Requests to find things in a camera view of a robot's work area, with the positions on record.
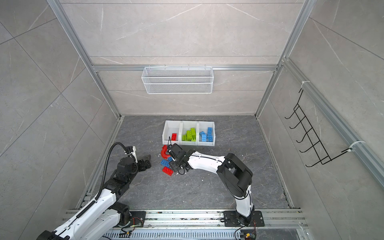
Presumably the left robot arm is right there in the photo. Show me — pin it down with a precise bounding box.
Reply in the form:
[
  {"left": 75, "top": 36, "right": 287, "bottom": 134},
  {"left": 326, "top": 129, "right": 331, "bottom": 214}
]
[{"left": 37, "top": 142, "right": 152, "bottom": 240}]

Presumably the red lego brick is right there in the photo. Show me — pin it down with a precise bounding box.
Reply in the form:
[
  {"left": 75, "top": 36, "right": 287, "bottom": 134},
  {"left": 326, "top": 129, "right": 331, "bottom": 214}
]
[
  {"left": 162, "top": 167, "right": 174, "bottom": 176},
  {"left": 171, "top": 134, "right": 178, "bottom": 141}
]

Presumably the white bin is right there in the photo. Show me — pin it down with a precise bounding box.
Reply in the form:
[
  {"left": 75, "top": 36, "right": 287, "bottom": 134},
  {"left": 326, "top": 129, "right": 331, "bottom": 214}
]
[
  {"left": 179, "top": 121, "right": 198, "bottom": 146},
  {"left": 162, "top": 120, "right": 182, "bottom": 145},
  {"left": 197, "top": 121, "right": 216, "bottom": 147}
]

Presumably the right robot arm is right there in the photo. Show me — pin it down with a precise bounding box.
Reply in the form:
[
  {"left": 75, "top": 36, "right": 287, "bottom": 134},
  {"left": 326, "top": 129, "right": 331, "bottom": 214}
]
[{"left": 167, "top": 144, "right": 254, "bottom": 221}]

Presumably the black wire hook rack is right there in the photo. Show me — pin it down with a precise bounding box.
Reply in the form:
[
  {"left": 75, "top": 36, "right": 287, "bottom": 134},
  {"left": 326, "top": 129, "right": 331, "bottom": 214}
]
[{"left": 284, "top": 89, "right": 353, "bottom": 168}]

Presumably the white wire mesh basket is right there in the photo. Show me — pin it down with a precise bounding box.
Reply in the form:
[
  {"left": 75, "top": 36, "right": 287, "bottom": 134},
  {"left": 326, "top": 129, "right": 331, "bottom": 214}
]
[{"left": 142, "top": 67, "right": 214, "bottom": 95}]

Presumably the white right bin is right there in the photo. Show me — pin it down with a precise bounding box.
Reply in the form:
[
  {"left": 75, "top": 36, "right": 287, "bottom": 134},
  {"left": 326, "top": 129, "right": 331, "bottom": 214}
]
[{"left": 197, "top": 121, "right": 216, "bottom": 147}]

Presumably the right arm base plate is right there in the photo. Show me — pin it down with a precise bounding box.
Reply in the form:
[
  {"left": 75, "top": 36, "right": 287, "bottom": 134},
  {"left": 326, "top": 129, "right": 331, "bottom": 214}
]
[{"left": 221, "top": 211, "right": 265, "bottom": 227}]

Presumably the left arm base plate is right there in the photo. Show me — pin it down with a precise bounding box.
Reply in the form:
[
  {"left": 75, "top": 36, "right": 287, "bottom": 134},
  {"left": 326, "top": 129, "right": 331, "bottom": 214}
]
[{"left": 118, "top": 211, "right": 147, "bottom": 228}]

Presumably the aluminium rail front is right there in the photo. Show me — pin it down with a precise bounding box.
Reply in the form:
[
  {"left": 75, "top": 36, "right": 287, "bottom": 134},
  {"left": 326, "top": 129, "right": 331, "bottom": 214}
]
[{"left": 58, "top": 209, "right": 308, "bottom": 231}]

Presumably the white middle bin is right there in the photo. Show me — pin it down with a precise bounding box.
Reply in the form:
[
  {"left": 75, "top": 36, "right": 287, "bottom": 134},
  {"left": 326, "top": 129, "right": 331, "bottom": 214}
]
[{"left": 179, "top": 121, "right": 198, "bottom": 146}]

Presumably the white left bin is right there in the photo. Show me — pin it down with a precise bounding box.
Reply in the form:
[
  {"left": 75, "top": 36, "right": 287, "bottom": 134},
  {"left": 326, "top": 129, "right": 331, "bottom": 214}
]
[{"left": 162, "top": 120, "right": 182, "bottom": 145}]

